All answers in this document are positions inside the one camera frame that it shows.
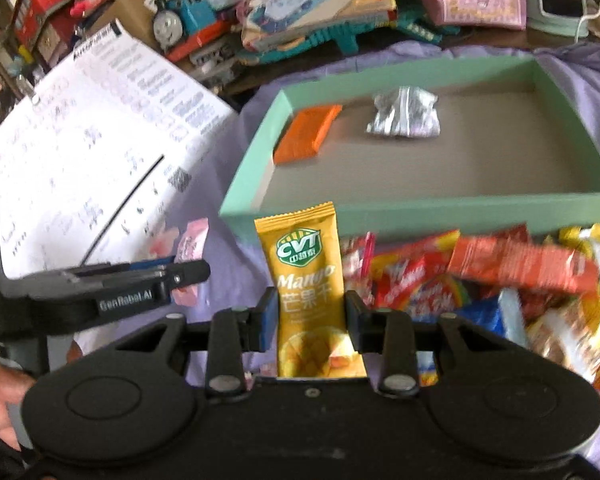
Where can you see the orange snack packet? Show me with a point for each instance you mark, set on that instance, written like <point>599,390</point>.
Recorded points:
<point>305,135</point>

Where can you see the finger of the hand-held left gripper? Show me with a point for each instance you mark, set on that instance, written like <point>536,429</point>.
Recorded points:
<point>105,295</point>
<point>150,264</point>

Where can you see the purple floral blanket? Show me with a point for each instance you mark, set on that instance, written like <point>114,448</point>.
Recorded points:
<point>230,272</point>

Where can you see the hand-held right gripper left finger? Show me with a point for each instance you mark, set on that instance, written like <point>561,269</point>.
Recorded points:
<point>267,322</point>

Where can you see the blue toy train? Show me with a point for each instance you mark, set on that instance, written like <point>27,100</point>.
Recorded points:
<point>190,17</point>

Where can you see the thin black stick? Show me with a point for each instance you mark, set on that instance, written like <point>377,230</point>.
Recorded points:
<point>125,205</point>

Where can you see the white printed instruction sheet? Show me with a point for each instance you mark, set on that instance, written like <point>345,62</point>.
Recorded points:
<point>80,135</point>

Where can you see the pile of assorted snack packets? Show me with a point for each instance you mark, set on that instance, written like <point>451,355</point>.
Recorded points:
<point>505,265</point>

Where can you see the teal brick toy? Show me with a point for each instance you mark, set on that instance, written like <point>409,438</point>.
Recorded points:
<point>330,35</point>

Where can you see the crumpled silver foil packet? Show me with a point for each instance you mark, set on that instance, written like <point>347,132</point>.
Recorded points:
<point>405,112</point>

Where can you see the yellow mango snack packet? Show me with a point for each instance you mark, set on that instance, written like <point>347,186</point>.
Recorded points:
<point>305,270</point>

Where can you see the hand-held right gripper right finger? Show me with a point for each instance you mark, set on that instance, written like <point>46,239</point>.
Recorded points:
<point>354,320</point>

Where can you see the mint green cardboard box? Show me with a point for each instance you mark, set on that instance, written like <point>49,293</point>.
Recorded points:
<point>430,215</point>

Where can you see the small pink candy packet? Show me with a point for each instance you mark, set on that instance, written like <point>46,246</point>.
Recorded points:
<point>195,240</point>

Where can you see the brown cardboard box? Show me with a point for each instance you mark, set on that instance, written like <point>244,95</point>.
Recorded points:
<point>130,15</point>

